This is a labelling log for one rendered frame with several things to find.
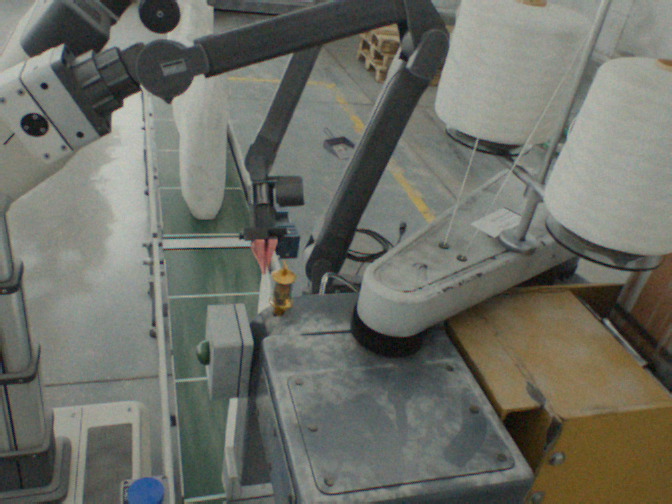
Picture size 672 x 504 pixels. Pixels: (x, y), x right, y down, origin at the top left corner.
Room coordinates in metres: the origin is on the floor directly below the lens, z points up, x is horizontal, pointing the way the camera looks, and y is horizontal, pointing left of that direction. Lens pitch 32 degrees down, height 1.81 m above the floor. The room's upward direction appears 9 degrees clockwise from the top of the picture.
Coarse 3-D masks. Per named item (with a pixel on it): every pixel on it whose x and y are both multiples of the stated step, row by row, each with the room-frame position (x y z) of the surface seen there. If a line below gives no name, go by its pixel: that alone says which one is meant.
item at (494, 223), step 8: (504, 208) 0.80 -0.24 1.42; (488, 216) 0.77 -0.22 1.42; (496, 216) 0.77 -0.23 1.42; (504, 216) 0.77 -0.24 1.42; (512, 216) 0.78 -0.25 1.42; (520, 216) 0.78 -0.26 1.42; (472, 224) 0.74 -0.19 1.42; (488, 224) 0.74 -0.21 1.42; (496, 224) 0.75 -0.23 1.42; (504, 224) 0.75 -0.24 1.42; (512, 224) 0.75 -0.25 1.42; (488, 232) 0.72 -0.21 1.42; (496, 232) 0.72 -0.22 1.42
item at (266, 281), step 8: (264, 280) 1.12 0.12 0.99; (264, 288) 1.11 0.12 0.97; (264, 296) 1.10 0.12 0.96; (264, 304) 1.09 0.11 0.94; (232, 400) 1.02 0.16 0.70; (232, 408) 1.01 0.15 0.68; (232, 416) 1.01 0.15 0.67; (232, 424) 1.00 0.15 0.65; (232, 432) 0.99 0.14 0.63; (232, 440) 0.97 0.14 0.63; (224, 488) 0.98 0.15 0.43
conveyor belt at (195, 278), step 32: (192, 256) 2.03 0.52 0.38; (224, 256) 2.07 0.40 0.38; (192, 288) 1.83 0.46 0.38; (224, 288) 1.86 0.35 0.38; (256, 288) 1.89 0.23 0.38; (192, 320) 1.65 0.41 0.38; (192, 352) 1.49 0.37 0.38; (192, 384) 1.36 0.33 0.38; (192, 416) 1.23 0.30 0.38; (224, 416) 1.25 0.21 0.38; (192, 448) 1.12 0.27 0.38; (192, 480) 1.03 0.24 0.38
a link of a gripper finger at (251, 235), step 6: (246, 234) 1.13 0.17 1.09; (252, 234) 1.14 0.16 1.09; (258, 234) 1.14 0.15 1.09; (264, 234) 1.15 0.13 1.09; (246, 240) 1.14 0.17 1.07; (252, 240) 1.14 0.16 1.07; (270, 240) 1.14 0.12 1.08; (276, 240) 1.15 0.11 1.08; (270, 246) 1.14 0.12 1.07; (276, 246) 1.14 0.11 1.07; (270, 252) 1.13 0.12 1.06; (270, 258) 1.13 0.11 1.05
